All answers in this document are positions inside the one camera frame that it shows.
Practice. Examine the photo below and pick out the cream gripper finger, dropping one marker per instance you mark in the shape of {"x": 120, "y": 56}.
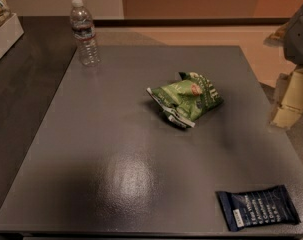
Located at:
{"x": 293, "y": 96}
{"x": 284, "y": 116}

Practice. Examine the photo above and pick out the clear plastic water bottle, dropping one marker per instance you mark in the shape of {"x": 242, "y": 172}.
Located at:
{"x": 83, "y": 30}

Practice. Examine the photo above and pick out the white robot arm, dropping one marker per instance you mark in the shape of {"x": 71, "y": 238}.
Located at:
{"x": 290, "y": 37}

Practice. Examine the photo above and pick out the dark blue rxbar wrapper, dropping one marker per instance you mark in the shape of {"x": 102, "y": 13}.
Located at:
{"x": 258, "y": 208}

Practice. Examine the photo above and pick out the green chip bag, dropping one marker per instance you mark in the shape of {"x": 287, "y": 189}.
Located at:
{"x": 186, "y": 101}

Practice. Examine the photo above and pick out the white snack box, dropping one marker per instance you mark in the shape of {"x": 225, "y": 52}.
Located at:
{"x": 10, "y": 28}

